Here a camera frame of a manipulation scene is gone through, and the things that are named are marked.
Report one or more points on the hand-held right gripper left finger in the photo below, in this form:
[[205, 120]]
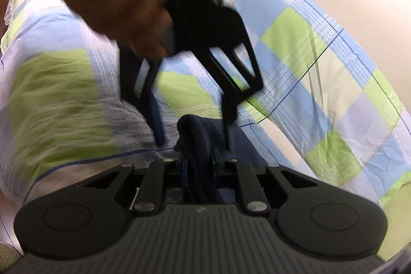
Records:
[[154, 184]]

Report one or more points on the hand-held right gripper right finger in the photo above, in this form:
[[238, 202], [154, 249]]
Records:
[[247, 184]]

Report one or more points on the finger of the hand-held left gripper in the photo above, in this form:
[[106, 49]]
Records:
[[157, 120], [230, 94]]

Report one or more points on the navy blue garment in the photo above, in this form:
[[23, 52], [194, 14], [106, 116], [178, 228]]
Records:
[[199, 132]]

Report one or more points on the checkered blue green blanket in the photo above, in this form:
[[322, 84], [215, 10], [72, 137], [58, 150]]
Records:
[[54, 84]]

